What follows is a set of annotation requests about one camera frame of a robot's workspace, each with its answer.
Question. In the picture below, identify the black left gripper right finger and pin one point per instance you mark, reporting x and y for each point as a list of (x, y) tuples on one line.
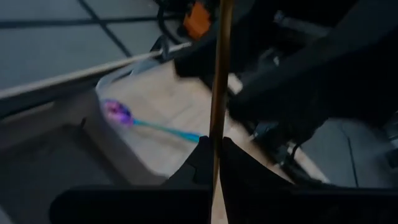
[(264, 205)]

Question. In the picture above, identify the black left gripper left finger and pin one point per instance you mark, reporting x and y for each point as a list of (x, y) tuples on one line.
[(174, 205)]

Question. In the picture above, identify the iridescent blue purple spoon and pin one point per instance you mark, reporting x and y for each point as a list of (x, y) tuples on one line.
[(118, 113)]

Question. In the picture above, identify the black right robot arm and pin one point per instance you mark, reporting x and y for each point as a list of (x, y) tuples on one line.
[(311, 77)]

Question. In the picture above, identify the clear plastic bin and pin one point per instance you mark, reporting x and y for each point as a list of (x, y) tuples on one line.
[(124, 161)]

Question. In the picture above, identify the orange plastic part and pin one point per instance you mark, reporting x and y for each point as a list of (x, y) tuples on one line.
[(197, 20)]

